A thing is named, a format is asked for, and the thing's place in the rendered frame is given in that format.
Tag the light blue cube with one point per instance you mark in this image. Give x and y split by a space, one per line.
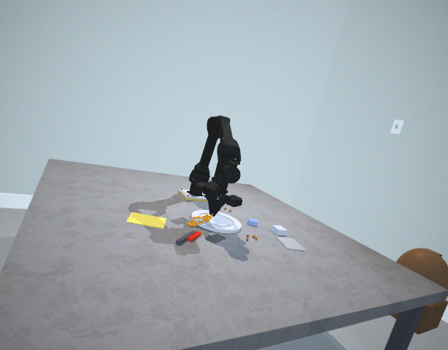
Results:
252 222

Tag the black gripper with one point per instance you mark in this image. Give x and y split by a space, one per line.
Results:
217 202

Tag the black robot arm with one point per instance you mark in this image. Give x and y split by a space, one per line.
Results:
228 154

